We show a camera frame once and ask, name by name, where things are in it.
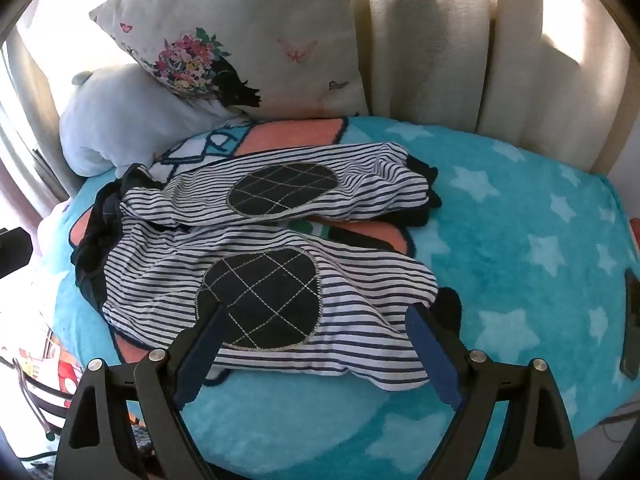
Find cream curtain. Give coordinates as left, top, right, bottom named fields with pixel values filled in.
left=2, top=0, right=632, bottom=201

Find striped pants with dark patches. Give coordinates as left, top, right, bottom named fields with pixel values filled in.
left=72, top=141, right=463, bottom=393

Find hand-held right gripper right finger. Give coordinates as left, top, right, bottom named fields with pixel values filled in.
left=405, top=302, right=581, bottom=480

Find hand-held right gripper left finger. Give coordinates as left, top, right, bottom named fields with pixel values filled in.
left=59, top=302, right=233, bottom=480

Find teal star printed blanket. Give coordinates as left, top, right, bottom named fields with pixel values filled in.
left=42, top=116, right=638, bottom=480

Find red yellow box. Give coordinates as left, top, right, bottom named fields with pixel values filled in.
left=47, top=340, right=83, bottom=397

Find floral butterfly pillow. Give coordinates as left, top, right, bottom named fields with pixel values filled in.
left=89, top=0, right=371, bottom=118

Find dark phone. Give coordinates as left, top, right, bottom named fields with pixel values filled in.
left=620, top=270, right=640, bottom=378

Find pale blue plush pillow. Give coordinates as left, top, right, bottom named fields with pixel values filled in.
left=59, top=65, right=251, bottom=178

